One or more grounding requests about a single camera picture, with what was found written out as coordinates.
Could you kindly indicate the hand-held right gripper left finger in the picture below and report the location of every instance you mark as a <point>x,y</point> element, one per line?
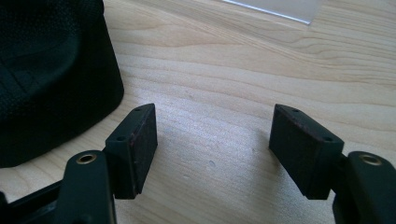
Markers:
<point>134,155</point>

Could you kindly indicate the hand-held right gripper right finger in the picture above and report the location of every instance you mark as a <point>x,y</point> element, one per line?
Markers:
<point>303,149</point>

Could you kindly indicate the black fabric bag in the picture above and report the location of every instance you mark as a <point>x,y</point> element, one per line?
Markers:
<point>46,77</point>

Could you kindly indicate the white sheet at edge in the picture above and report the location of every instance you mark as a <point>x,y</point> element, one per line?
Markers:
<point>280,7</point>

